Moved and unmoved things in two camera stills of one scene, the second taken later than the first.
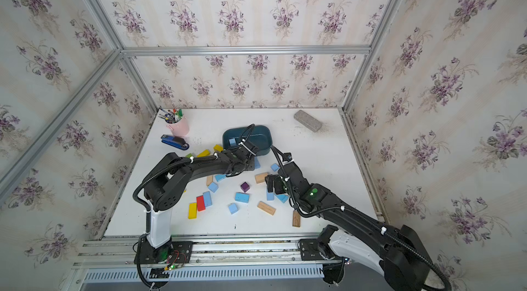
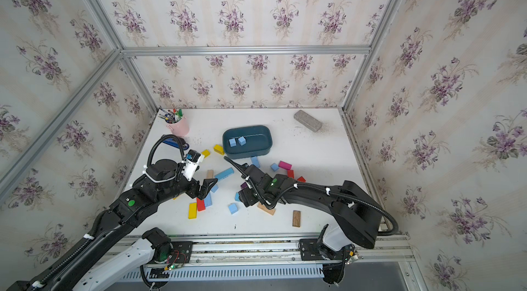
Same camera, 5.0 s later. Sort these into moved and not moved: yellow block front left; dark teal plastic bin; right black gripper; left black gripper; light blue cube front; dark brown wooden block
Moved: left black gripper; right black gripper
Not moved: dark teal plastic bin; yellow block front left; light blue cube front; dark brown wooden block
